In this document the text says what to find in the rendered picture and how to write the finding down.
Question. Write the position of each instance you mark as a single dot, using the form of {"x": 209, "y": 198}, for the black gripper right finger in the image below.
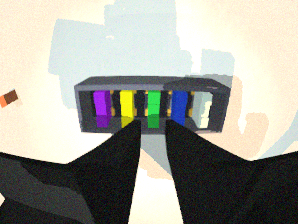
{"x": 215, "y": 186}

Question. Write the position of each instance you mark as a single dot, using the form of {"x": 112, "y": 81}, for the blue fuse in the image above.
{"x": 177, "y": 113}

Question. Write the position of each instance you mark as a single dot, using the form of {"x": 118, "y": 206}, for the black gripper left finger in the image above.
{"x": 96, "y": 188}

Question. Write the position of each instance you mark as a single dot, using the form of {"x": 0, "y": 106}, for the yellow fuse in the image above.
{"x": 127, "y": 107}

